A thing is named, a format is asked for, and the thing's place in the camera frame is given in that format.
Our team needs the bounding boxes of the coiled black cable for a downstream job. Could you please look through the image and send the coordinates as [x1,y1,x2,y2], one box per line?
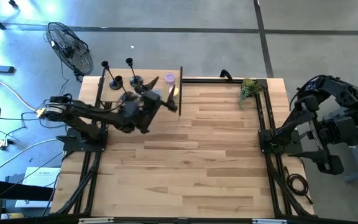
[283,166,314,205]

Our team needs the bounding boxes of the white floor cable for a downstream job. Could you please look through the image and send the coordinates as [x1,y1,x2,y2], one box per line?
[0,138,59,175]

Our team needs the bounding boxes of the black side desk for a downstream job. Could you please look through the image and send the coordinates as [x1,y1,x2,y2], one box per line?
[0,179,55,202]

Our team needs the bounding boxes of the yellow candle glass jar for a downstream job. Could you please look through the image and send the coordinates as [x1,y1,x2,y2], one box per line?
[168,86,180,100]

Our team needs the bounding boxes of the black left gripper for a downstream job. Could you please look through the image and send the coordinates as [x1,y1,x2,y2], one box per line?
[119,75,179,135]

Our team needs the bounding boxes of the green potted succulent plant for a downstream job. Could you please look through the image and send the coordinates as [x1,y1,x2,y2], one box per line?
[238,78,265,110]

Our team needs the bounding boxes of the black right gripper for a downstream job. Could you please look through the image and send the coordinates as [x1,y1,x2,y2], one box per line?
[273,95,358,175]

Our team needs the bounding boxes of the black table frame rail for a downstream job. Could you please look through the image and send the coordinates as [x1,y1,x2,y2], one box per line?
[50,77,316,224]

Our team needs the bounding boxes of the white paper sheet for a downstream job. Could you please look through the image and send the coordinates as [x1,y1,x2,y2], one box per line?
[14,166,62,209]

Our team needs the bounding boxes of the wooden shelf black legs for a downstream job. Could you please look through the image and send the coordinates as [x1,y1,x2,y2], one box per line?
[95,66,184,116]

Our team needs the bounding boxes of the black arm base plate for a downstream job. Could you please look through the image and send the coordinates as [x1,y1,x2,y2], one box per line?
[56,126,109,153]
[258,128,303,154]

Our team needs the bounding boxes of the white table edge bracket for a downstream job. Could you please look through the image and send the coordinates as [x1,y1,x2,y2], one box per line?
[78,217,115,224]
[252,218,289,224]

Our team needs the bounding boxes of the thin black floor cable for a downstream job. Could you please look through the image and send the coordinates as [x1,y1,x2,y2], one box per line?
[0,110,70,142]

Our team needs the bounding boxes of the black fan cable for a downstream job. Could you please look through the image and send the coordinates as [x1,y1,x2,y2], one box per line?
[59,60,71,96]

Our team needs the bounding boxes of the black metal candlestick holder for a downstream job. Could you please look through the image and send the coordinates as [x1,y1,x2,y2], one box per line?
[114,75,140,108]
[101,60,124,91]
[125,57,144,88]

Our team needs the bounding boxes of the beige floor power cable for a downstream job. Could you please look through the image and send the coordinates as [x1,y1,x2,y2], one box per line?
[0,63,47,119]

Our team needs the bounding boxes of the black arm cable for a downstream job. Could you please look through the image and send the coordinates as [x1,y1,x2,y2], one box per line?
[290,74,320,104]
[68,93,130,113]

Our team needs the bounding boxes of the black floor fan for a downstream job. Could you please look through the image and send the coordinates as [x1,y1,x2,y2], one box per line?
[45,21,94,83]

